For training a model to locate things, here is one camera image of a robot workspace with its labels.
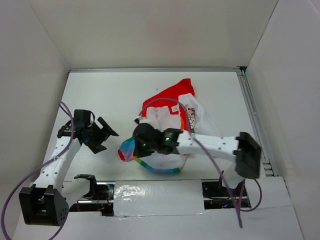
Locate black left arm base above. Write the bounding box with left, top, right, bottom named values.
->
left=62, top=174, right=116, bottom=217

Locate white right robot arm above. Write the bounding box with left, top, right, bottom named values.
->
left=132, top=123, right=262, bottom=196

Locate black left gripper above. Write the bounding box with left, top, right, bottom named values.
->
left=84, top=116, right=118, bottom=154

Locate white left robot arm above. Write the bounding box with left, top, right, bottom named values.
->
left=19, top=109, right=118, bottom=227

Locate white tape sheet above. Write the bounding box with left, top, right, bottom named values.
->
left=113, top=180, right=205, bottom=217

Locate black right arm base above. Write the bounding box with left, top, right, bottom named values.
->
left=201, top=179, right=251, bottom=210

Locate white and red kids jacket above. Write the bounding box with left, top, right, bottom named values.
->
left=118, top=78, right=223, bottom=174

